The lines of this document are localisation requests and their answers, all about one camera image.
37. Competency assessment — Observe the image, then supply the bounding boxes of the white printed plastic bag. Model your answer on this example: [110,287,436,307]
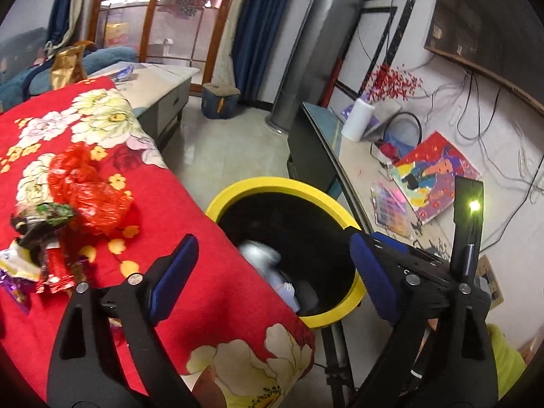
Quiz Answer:
[238,240,301,312]

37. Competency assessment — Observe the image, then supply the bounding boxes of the green sleeved right forearm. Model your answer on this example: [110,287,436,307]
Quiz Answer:
[487,324,526,399]

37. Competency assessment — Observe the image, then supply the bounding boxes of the yellow rimmed black trash bin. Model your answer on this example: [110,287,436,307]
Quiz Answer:
[206,177,366,329]

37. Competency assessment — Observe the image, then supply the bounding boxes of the pile of snack wrappers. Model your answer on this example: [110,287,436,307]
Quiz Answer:
[1,203,87,314]

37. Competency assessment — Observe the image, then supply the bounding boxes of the colourful painting canvas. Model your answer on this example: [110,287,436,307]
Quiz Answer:
[391,132,480,225]

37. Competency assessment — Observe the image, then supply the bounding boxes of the red floral tablecloth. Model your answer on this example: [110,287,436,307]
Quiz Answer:
[1,78,315,407]

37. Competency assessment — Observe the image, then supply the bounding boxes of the dark tv cabinet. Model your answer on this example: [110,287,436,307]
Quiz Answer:
[287,102,373,233]

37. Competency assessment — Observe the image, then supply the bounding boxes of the red crumpled plastic bag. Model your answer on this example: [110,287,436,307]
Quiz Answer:
[47,143,134,236]

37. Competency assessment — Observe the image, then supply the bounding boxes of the white paper towel roll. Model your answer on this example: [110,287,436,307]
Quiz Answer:
[341,99,374,142]

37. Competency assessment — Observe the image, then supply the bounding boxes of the red berry branch decoration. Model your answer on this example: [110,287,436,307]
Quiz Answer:
[364,65,422,103]

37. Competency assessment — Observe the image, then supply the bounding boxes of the grey coffee table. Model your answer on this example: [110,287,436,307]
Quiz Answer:
[90,62,200,151]

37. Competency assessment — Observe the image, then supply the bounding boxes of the blue storage stool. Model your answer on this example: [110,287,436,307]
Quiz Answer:
[201,83,241,120]

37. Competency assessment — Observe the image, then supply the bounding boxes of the gold paper bag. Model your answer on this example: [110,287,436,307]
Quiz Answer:
[50,40,97,90]

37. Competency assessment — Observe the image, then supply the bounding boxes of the silver tower air conditioner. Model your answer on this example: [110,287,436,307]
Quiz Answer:
[266,0,363,135]

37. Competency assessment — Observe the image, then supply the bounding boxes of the blue fabric sofa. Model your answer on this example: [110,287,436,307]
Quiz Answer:
[1,28,137,112]

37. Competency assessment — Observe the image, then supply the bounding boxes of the blue window curtain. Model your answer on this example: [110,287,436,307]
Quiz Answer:
[232,0,289,101]

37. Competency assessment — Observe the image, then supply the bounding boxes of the wooden glass sliding door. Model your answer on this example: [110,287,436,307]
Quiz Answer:
[85,0,232,94]

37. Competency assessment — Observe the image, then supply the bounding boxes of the wall mounted television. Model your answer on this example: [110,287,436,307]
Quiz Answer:
[425,0,543,112]

